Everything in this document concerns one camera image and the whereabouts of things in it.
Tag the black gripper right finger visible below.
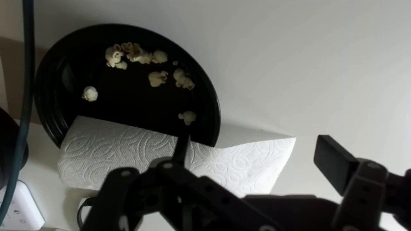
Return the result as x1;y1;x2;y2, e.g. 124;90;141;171
314;133;411;231

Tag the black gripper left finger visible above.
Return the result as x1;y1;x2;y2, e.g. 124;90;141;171
80;135;268;231

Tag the white paper towel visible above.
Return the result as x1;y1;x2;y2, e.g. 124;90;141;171
57;114;299;199

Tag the white power strip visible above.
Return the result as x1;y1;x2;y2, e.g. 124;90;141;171
0;178;47;231

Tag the dark teal cable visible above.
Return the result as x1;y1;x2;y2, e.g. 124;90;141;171
0;0;37;226

